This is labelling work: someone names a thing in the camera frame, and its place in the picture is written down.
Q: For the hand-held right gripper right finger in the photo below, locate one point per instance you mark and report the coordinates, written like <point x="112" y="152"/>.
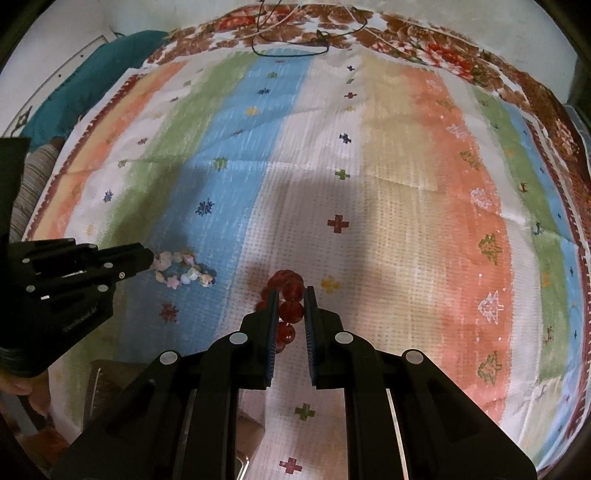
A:
<point x="310" y="323"/>

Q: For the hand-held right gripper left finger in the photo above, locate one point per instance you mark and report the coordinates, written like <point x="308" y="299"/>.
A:
<point x="275" y="323"/>

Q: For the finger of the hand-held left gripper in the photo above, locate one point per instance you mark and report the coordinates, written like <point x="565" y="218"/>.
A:
<point x="129" y="254"/>
<point x="134" y="270"/>

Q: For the silver metal tin box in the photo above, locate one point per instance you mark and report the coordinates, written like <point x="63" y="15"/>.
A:
<point x="111" y="378"/>

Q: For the person's left hand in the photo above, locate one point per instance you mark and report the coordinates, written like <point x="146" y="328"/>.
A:
<point x="39" y="392"/>

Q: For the grey striped pillow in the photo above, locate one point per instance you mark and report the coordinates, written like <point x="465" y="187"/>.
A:
<point x="37" y="184"/>

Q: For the striped colourful cloth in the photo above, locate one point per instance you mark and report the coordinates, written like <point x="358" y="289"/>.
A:
<point x="392" y="207"/>

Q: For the teal pillow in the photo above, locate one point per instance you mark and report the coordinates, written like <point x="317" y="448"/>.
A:
<point x="92" y="78"/>

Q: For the white bed headboard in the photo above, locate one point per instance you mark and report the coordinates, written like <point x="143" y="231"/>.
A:
<point x="55" y="64"/>

